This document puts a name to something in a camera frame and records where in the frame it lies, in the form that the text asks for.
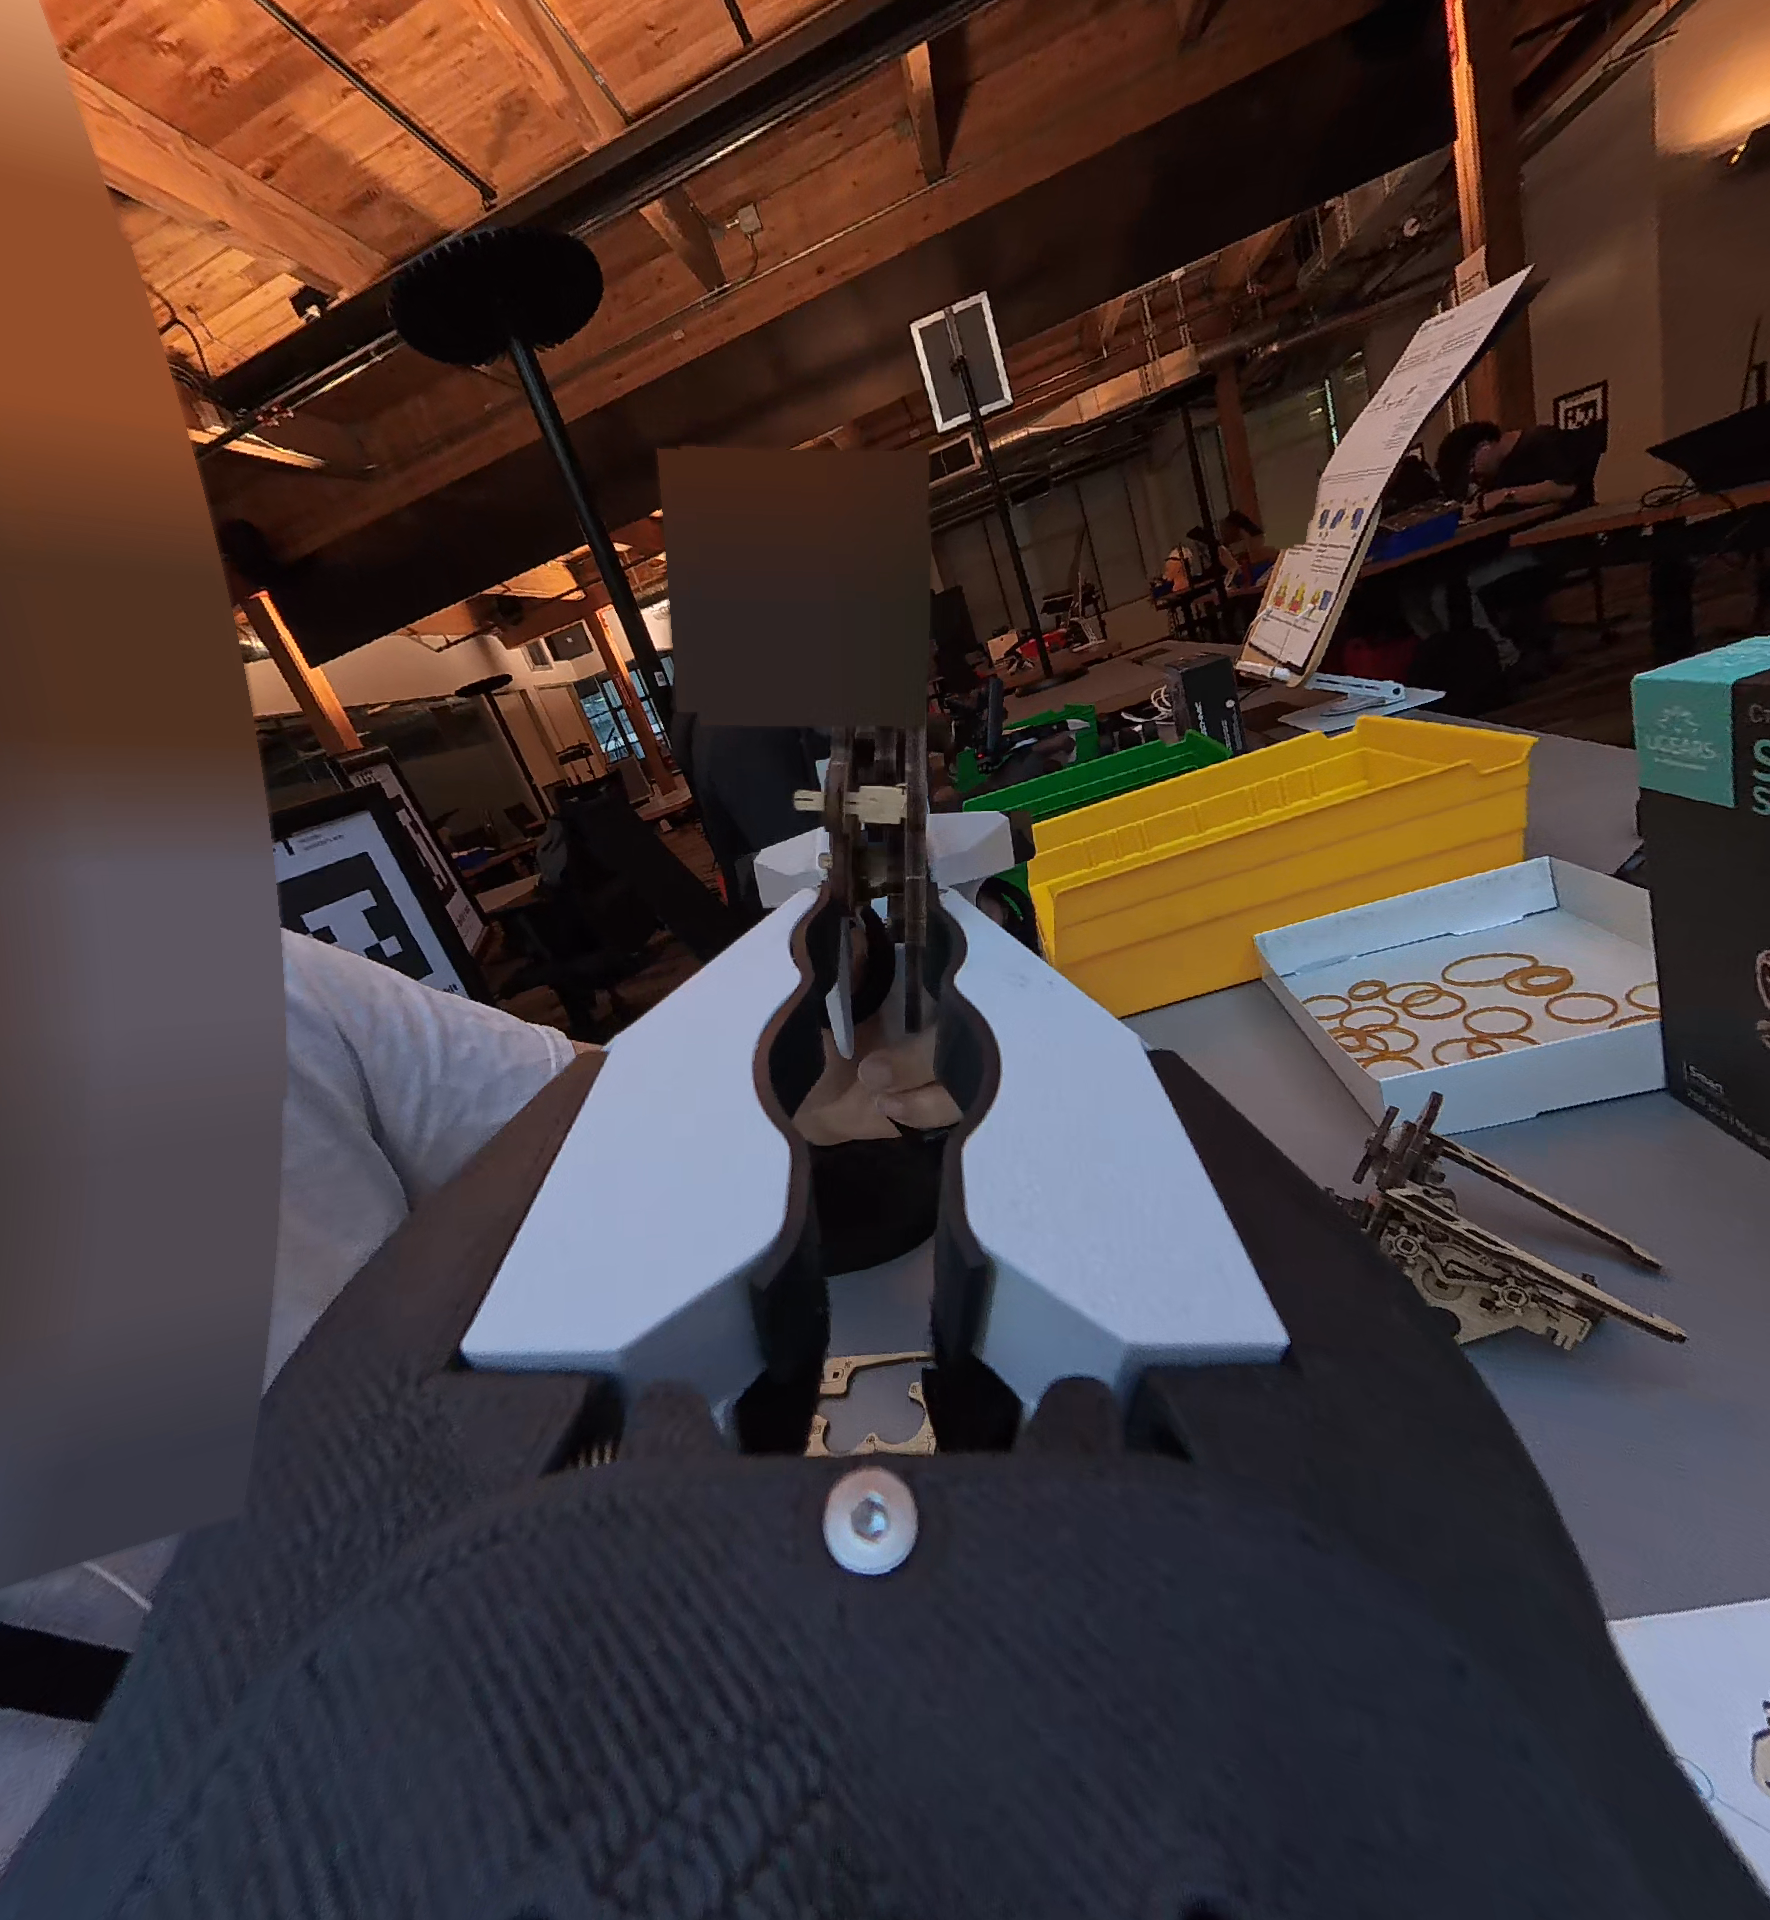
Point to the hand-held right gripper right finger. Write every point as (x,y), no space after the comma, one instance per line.
(1111,1200)

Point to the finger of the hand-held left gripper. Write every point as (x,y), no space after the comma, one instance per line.
(791,872)
(981,858)

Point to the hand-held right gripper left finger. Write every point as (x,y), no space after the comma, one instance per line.
(632,1200)

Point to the wooden gear assembly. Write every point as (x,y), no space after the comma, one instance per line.
(850,808)

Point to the person's left hand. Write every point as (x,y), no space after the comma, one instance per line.
(886,1097)

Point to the green bin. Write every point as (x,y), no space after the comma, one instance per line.
(1096,772)

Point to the laser-cut wooden parts sheet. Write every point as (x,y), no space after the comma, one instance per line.
(868,1393)

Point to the small black box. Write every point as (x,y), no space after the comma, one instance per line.
(1202,702)

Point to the person's light shirt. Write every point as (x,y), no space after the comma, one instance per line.
(372,1081)

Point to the yellow bin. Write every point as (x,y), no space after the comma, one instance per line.
(1275,885)

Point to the partly built wooden model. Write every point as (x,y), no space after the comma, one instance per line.
(1483,1262)

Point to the large black white marker sign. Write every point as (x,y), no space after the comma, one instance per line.
(358,901)

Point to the white stand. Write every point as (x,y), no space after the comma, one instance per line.
(1359,702)

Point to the white cardboard box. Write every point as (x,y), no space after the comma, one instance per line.
(1424,931)

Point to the pile of rubber bands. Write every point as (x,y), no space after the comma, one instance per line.
(1483,998)

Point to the framed panel on pole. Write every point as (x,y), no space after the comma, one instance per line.
(962,358)

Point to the white instruction sign holder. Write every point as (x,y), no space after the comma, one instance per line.
(1364,496)

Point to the black pole with round disc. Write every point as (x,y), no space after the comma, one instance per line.
(496,294)

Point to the black model kit box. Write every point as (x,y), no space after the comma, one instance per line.
(1758,931)

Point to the long wooden table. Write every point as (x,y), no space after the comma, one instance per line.
(1680,516)

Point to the white instruction booklet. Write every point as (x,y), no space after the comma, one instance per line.
(1758,1742)

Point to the black laptop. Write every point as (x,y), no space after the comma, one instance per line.
(1743,442)

